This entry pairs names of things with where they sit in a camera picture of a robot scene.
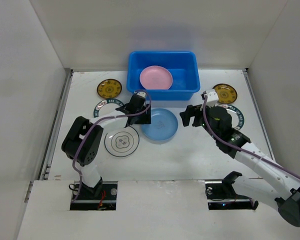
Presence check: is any green rim plate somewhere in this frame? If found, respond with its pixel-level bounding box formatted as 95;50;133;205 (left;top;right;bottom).
219;104;245;131
93;98;124;118

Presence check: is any light blue plate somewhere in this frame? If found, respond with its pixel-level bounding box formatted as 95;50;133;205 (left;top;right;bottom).
141;108;179;143

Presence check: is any yellow patterned plate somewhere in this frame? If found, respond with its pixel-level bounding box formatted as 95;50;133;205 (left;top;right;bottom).
96;78;123;99
213;83;238;104

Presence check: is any pink plate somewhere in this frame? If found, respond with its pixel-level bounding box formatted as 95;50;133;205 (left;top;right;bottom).
139;65;173;90

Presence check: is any white plate with flower emblem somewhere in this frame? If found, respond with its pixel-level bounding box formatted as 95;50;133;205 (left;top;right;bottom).
104;126;140;158

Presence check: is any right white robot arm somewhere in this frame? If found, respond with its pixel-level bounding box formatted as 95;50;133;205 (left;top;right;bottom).
179;105;300;227

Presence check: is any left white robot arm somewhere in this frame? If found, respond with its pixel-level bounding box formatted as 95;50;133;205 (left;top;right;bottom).
61;90;151;198

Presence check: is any blue plastic bin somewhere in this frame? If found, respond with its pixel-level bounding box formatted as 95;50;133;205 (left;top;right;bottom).
126;51;201;101

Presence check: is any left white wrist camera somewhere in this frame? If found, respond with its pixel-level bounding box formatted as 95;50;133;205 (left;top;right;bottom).
134;90;148;100

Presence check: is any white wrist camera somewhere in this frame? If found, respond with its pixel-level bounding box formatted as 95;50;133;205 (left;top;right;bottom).
134;90;148;100
201;89;219;108

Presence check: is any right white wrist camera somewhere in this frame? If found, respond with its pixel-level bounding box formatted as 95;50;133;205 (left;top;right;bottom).
201;89;219;108

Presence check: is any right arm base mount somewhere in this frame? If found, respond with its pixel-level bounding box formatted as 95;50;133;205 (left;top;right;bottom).
205;180;259;211

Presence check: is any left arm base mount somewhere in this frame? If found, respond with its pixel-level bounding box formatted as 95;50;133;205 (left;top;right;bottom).
68;181;118;211

